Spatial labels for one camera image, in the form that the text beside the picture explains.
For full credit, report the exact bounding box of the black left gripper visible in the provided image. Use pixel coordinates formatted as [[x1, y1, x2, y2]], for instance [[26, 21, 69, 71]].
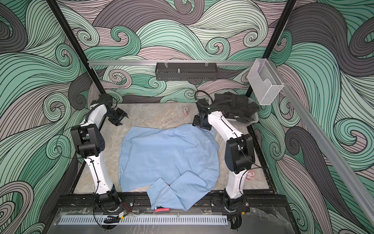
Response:
[[107, 108, 128, 126]]

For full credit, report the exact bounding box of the light blue long sleeve shirt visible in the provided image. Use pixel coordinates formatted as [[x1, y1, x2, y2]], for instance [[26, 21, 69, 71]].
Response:
[[118, 124, 220, 211]]

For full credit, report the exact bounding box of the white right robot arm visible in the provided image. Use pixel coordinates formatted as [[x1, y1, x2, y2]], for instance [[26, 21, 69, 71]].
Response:
[[192, 90, 259, 212]]

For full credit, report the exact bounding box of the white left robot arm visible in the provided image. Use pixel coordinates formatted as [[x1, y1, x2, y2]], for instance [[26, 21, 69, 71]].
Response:
[[71, 94, 128, 212]]

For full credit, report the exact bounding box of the white plastic laundry basket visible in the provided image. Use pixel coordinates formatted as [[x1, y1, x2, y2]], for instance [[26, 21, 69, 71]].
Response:
[[208, 93, 260, 127]]

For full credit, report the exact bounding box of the dark grey folded shirt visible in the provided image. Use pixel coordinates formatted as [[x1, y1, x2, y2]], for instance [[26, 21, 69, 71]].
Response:
[[214, 91, 260, 121]]

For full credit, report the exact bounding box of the pink white sticker toy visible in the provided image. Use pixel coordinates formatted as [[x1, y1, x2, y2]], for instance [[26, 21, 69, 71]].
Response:
[[245, 170, 255, 181]]

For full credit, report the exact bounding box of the pink flat stick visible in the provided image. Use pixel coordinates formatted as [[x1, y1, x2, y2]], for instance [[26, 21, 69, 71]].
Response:
[[154, 207, 170, 214]]

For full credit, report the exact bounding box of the black corner frame post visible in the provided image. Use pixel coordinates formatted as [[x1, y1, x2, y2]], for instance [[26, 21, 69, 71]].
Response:
[[46, 0, 106, 110]]

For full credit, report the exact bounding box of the aluminium back rail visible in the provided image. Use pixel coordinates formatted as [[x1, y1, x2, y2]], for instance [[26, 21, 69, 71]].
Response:
[[87, 59, 254, 67]]

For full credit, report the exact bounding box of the aluminium rail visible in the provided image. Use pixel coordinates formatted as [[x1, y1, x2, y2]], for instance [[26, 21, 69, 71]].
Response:
[[87, 59, 254, 67], [267, 60, 374, 224]]

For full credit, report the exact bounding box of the black perforated wall tray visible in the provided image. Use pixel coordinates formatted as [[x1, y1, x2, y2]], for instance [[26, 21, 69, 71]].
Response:
[[155, 63, 218, 82]]

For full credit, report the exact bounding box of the clear plastic wall bin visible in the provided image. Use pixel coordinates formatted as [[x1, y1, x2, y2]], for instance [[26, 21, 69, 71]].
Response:
[[247, 58, 284, 106]]

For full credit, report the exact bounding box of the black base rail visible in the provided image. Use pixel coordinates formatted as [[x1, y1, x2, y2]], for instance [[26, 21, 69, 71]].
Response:
[[56, 191, 291, 215]]

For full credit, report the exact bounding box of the white slotted cable duct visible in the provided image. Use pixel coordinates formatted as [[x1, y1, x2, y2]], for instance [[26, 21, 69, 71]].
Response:
[[58, 214, 228, 226]]

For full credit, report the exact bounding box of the black right corner post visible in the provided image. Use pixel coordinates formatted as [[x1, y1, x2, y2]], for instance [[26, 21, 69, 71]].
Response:
[[246, 0, 298, 97]]

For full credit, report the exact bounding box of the aluminium right rail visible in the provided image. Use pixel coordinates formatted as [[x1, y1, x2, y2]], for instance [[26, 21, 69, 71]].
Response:
[[267, 60, 374, 224]]

